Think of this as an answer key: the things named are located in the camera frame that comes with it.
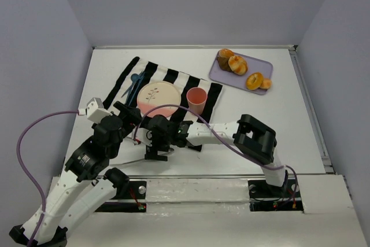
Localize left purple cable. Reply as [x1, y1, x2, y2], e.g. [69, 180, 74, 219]
[16, 110, 87, 247]

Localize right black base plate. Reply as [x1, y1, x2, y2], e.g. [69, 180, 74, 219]
[248, 179, 304, 212]

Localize glazed round bun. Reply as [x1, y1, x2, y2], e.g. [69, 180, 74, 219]
[228, 56, 248, 76]

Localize blue fork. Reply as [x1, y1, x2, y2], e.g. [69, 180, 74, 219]
[122, 71, 145, 105]

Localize blue knife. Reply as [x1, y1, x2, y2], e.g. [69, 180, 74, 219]
[127, 75, 147, 106]

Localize cream and pink plate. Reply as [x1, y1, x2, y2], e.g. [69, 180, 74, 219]
[136, 81, 181, 115]

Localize small round bun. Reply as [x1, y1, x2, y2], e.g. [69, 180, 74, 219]
[260, 78, 272, 90]

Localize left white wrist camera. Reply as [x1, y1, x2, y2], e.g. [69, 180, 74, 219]
[86, 97, 112, 124]

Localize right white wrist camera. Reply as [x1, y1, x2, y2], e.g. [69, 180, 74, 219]
[134, 128, 152, 146]

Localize dark brown pastry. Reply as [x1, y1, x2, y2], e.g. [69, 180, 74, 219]
[217, 57, 232, 72]

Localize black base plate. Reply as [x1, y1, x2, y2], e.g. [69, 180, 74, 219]
[248, 179, 304, 212]
[95, 180, 147, 213]

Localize top glazed bun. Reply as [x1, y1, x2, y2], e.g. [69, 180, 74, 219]
[218, 49, 235, 58]

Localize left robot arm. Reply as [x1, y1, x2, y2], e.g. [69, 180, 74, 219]
[9, 98, 142, 246]

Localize orange bagel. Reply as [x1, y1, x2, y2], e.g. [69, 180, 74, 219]
[246, 72, 264, 91]

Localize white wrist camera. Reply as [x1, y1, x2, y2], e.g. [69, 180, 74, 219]
[134, 128, 152, 146]
[86, 97, 112, 124]

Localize black white striped placemat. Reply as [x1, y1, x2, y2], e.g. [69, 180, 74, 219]
[103, 57, 223, 121]

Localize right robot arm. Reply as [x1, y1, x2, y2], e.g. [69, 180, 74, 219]
[136, 115, 287, 188]

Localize metal tongs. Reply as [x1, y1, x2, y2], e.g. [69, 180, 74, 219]
[110, 148, 175, 167]

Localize lavender tray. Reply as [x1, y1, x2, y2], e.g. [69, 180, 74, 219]
[209, 53, 273, 95]

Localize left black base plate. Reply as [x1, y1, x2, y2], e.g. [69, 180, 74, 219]
[95, 180, 147, 213]

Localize blue spoon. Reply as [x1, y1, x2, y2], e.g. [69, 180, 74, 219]
[121, 73, 140, 98]

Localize pink cup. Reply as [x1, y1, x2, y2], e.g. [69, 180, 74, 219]
[186, 87, 208, 115]

